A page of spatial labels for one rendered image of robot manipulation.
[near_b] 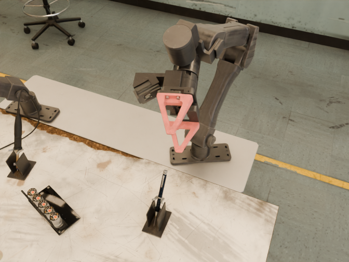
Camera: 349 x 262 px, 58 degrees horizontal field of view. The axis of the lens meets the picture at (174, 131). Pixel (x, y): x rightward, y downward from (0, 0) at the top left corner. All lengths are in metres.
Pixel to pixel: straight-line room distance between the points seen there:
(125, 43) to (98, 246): 2.36
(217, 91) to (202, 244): 0.43
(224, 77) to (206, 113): 0.12
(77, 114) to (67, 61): 1.71
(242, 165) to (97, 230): 0.49
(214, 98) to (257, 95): 1.59
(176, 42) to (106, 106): 0.68
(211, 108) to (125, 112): 0.40
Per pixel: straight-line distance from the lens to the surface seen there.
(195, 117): 0.67
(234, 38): 0.85
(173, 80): 0.65
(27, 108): 1.27
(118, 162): 1.06
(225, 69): 0.94
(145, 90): 0.67
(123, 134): 1.14
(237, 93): 2.49
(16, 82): 1.22
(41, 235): 0.98
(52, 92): 1.38
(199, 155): 1.02
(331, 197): 2.05
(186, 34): 0.63
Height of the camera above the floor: 1.58
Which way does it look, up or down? 47 degrees down
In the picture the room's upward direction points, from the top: straight up
